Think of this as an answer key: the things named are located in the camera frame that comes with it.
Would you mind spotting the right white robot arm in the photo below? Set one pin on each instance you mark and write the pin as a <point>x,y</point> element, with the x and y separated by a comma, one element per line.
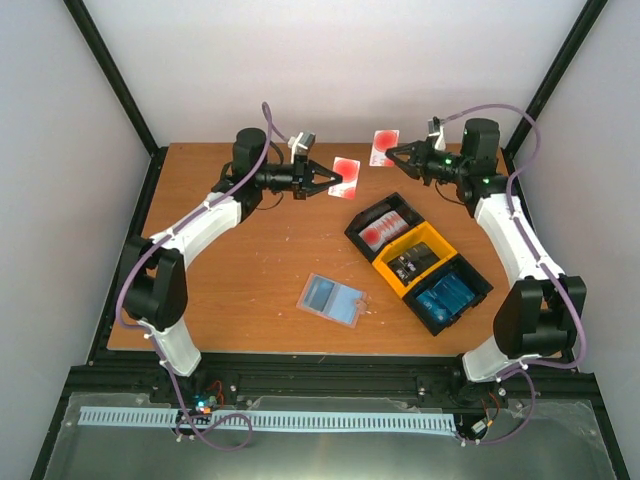
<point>540,316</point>

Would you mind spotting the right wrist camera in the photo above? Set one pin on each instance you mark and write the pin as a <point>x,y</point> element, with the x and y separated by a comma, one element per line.
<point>436,136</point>

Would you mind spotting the black card stack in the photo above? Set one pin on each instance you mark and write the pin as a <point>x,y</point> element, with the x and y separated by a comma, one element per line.
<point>413,262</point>

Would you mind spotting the right black frame post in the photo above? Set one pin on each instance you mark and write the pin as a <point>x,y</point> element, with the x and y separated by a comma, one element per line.
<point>571,45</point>

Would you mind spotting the light blue cable duct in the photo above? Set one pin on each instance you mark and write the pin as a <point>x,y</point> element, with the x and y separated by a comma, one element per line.
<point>280,421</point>

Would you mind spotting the black right card bin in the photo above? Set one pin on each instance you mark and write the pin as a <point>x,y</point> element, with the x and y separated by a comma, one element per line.
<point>471,277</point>

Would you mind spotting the black left card bin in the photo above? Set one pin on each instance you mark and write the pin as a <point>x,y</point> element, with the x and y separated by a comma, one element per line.
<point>392,202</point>

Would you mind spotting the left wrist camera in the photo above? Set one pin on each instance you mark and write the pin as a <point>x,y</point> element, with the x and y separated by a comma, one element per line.
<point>301,144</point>

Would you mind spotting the red white card stack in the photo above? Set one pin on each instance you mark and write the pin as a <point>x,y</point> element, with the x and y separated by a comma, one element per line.
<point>383,230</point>

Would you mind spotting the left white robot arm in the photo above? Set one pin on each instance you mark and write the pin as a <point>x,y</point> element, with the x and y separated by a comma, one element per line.
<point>152,273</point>

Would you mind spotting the black frame post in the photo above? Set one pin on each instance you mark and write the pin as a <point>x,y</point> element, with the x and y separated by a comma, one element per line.
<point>571,45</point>
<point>94,40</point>

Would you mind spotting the red white credit card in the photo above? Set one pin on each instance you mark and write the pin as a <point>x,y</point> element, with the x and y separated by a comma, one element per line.
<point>382,141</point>
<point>349,170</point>

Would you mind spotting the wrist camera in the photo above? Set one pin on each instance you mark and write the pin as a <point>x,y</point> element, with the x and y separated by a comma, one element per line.
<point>301,144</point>
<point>436,136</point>

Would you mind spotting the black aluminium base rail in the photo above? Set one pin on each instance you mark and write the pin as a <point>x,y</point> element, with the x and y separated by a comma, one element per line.
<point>419,381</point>

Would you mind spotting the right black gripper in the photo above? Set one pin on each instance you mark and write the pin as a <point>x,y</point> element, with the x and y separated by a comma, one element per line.
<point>410,167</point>

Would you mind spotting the blue credit card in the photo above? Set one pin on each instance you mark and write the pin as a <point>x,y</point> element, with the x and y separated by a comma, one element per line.
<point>318,293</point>

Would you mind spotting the blue card stack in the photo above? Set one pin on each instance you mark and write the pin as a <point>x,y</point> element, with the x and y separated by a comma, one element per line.
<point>446,299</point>

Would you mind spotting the yellow middle card bin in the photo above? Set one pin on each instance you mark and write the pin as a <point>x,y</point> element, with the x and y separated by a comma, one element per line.
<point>424,232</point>

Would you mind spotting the left black frame post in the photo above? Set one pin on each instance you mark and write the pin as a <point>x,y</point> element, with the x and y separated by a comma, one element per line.
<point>94,40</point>

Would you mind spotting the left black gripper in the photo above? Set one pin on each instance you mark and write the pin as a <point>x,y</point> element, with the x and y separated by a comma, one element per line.
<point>300,190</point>

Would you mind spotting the black card bin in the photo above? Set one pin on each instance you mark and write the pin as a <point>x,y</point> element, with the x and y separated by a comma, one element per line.
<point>471,277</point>
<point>392,202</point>

